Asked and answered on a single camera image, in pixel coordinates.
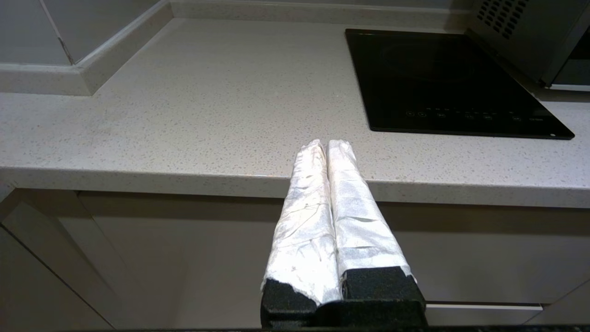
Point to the black glass induction cooktop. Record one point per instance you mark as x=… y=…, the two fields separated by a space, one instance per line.
x=438 y=83

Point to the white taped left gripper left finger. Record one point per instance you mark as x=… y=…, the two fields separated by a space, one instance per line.
x=304 y=230

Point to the silver microwave oven body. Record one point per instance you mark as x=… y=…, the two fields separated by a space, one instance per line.
x=530 y=37

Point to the beige cabinet front panel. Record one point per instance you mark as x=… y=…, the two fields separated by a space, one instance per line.
x=41 y=276
x=207 y=249
x=484 y=316

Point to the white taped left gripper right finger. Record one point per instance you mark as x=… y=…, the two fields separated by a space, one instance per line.
x=364 y=230

